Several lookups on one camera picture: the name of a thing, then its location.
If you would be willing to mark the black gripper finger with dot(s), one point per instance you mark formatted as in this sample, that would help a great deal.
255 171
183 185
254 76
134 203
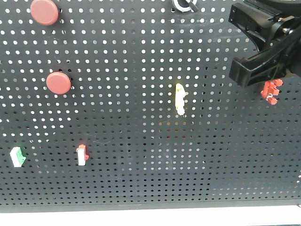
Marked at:
281 60
255 20

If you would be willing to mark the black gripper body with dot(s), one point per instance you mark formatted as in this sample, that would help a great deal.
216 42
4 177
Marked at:
287 17

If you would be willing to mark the lower red push button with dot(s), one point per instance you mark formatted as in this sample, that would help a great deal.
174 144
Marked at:
58 83

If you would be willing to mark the red push button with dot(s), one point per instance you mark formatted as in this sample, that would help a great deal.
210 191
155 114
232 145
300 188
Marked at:
44 12
58 83

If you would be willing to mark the upper red push button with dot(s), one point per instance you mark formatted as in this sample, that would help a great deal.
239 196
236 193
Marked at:
44 12

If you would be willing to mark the white standing desk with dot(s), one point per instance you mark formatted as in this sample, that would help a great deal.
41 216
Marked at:
236 216

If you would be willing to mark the black perforated pegboard panel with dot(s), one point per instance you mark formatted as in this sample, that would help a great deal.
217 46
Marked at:
124 58

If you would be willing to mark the red toggle switch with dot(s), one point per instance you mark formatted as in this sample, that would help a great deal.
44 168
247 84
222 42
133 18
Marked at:
270 90

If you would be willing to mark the black rotary selector switch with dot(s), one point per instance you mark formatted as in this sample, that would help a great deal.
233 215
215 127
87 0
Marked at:
185 5

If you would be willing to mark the yellow toggle switch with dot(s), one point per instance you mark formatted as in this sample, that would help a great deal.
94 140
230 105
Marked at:
180 94

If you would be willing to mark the red white rocker switch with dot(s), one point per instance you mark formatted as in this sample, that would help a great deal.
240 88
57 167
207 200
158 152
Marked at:
82 155

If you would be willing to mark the green white rocker switch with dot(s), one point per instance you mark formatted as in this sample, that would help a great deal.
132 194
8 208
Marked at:
17 157

